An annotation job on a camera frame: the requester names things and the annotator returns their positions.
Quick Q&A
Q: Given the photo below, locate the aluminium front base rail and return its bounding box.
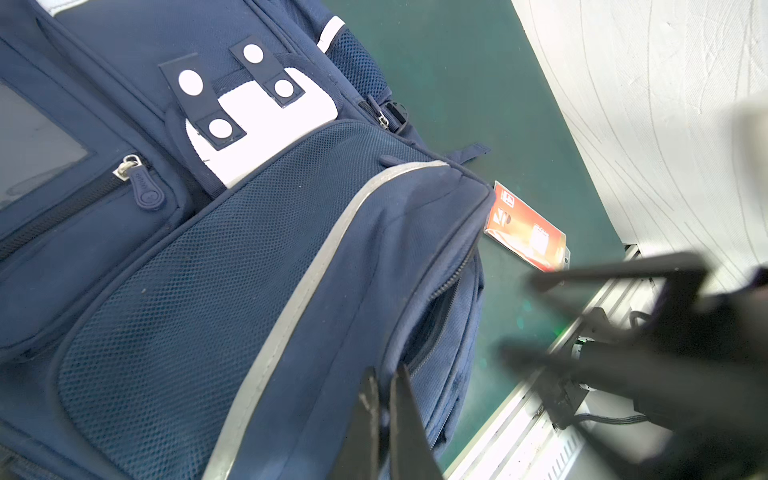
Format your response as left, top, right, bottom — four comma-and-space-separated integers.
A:
443, 245, 661, 480

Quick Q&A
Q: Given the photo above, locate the red box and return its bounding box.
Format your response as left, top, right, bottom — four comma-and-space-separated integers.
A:
484, 181, 570, 272

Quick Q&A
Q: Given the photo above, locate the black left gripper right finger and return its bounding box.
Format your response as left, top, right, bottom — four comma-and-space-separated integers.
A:
389, 364, 443, 480

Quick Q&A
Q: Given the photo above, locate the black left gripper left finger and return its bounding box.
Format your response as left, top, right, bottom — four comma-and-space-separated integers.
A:
328, 367, 381, 480

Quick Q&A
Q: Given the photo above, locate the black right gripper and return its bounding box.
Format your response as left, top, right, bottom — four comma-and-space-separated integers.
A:
497, 252, 767, 479

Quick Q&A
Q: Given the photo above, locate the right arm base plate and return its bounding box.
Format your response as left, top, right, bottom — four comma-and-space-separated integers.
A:
534, 319, 634, 430

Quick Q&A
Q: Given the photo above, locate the navy blue student backpack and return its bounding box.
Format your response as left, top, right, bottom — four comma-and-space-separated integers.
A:
1, 1, 493, 479

